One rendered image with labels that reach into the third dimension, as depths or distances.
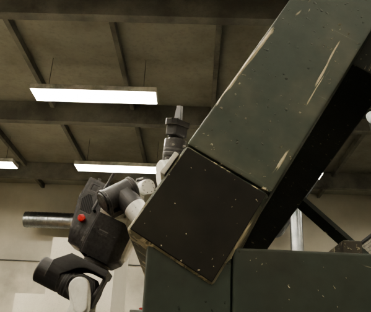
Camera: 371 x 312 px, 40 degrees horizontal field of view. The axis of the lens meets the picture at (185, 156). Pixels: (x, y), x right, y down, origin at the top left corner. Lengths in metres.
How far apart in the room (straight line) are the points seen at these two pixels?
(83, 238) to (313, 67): 1.66
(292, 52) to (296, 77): 0.04
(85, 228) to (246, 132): 1.65
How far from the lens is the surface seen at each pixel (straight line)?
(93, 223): 2.16
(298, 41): 0.66
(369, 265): 0.57
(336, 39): 0.68
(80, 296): 2.14
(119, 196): 2.02
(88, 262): 2.18
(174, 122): 1.99
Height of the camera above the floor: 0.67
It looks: 23 degrees up
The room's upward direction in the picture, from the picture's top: 3 degrees clockwise
